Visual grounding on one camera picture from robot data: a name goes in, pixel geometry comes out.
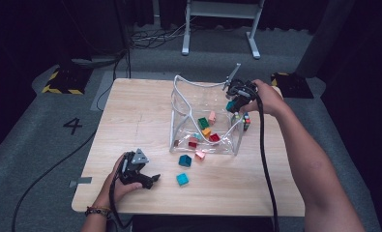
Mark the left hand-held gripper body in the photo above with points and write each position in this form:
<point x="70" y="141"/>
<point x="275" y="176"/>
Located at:
<point x="132" y="174"/>

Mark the red building block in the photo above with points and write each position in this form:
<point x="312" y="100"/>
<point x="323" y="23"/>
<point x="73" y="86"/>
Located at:
<point x="192" y="144"/>
<point x="214" y="138"/>

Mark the person's left hand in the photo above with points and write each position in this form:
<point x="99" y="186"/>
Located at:
<point x="112" y="190"/>

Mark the green building block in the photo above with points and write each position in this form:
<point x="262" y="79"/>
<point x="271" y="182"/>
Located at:
<point x="203" y="123"/>

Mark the light teal building block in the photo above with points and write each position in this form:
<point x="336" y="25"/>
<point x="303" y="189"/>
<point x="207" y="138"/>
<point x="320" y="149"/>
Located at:
<point x="197" y="136"/>

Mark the black yellow striped base plate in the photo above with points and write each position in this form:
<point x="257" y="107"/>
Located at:
<point x="66" y="82"/>
<point x="296" y="87"/>

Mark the dark teal roof-shaped block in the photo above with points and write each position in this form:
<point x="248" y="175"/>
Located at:
<point x="185" y="160"/>

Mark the orange building block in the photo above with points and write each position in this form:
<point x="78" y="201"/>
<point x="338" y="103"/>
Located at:
<point x="206" y="132"/>

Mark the pink building block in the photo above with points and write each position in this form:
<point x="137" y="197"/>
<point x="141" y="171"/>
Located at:
<point x="200" y="155"/>

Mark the clear plastic zipper bag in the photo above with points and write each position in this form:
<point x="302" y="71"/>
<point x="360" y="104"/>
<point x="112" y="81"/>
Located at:
<point x="195" y="96"/>

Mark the coral building block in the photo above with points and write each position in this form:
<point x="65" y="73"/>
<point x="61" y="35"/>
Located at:
<point x="212" y="118"/>

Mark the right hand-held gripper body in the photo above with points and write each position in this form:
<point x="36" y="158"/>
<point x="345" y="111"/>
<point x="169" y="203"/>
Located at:
<point x="243" y="90"/>

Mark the grey upright panel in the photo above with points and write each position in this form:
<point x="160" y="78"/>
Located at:
<point x="324" y="42"/>

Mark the person's right hand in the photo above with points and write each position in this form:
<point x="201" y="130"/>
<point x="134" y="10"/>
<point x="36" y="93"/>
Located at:
<point x="269" y="98"/>

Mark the white metal stand frame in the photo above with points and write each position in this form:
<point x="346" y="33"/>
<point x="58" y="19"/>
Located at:
<point x="222" y="9"/>

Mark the grey tape piece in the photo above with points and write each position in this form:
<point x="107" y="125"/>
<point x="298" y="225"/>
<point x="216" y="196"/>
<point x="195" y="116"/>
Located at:
<point x="82" y="181"/>

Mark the colourful puzzle cube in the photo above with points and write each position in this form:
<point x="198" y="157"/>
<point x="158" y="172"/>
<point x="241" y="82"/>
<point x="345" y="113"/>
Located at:
<point x="247" y="122"/>

